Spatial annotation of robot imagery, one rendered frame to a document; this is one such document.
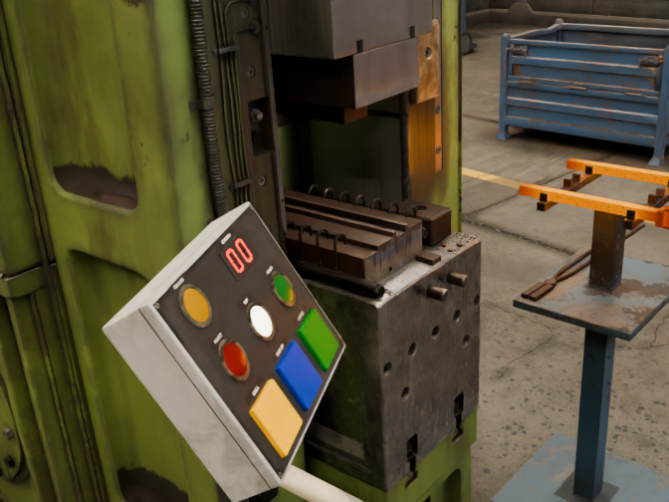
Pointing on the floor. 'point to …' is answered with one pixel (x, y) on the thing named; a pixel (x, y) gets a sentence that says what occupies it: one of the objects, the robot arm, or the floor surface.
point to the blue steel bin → (588, 84)
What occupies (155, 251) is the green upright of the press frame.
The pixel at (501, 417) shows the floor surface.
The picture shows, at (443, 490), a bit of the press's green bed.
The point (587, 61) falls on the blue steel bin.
